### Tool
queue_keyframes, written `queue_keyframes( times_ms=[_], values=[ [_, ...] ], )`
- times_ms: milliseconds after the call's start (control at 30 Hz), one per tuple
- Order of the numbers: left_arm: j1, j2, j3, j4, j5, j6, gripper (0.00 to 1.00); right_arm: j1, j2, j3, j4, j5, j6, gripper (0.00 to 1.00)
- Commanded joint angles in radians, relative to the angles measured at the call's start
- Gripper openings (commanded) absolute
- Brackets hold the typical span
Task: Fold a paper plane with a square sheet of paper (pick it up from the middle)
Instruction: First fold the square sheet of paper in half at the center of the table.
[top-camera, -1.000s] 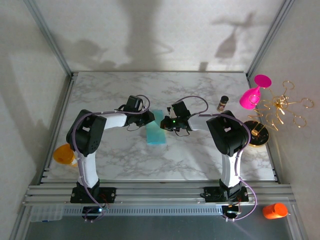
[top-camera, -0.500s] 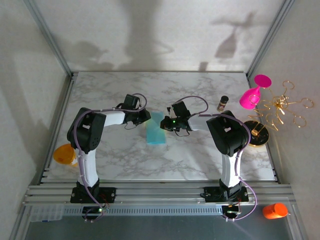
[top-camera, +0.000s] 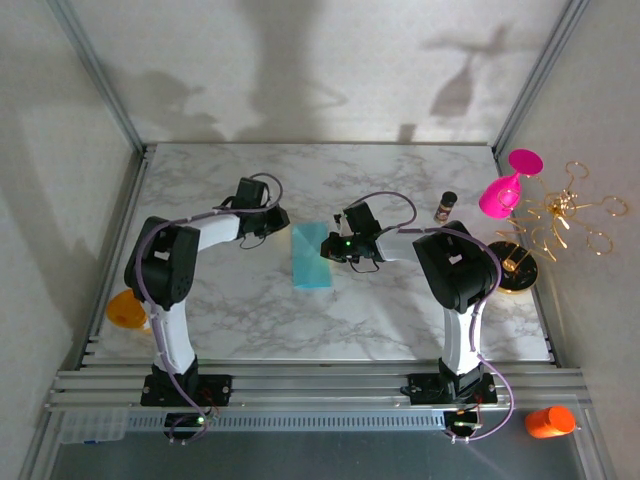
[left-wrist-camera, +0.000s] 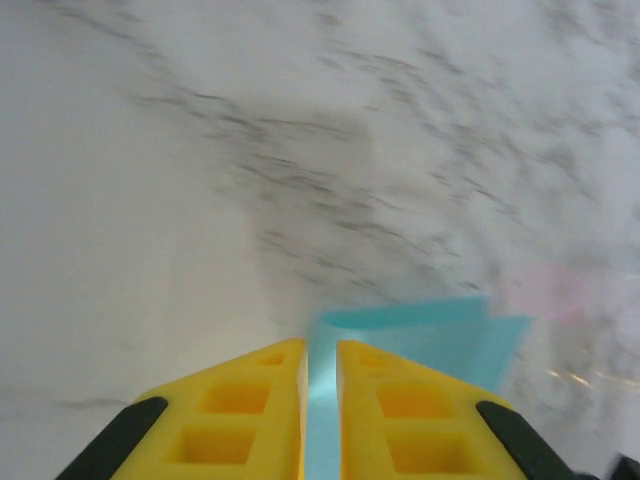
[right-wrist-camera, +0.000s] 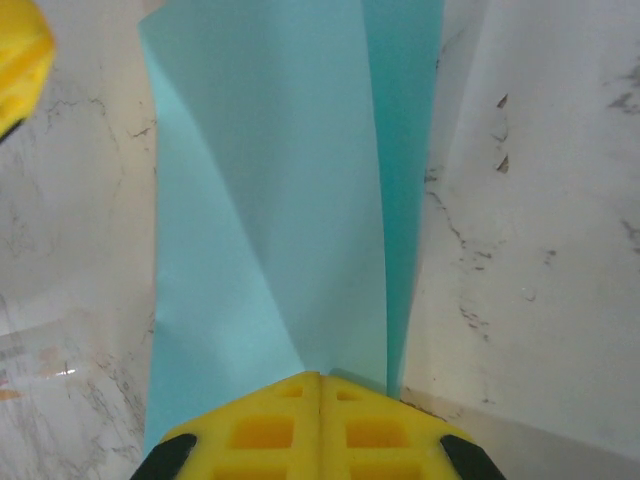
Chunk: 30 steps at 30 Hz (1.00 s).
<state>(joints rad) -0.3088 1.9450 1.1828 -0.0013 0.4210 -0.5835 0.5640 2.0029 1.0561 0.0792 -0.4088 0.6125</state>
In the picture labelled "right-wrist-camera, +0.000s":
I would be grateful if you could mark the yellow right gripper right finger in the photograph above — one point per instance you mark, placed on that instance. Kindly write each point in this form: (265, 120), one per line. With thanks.
(385, 440)

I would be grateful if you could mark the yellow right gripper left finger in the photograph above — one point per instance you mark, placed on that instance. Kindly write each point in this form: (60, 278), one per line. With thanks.
(260, 440)

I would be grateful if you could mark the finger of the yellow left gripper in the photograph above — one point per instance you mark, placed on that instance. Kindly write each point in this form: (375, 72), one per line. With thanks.
(20, 60)

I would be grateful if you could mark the teal square paper sheet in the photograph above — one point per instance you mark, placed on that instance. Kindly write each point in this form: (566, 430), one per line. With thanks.
(250, 200)

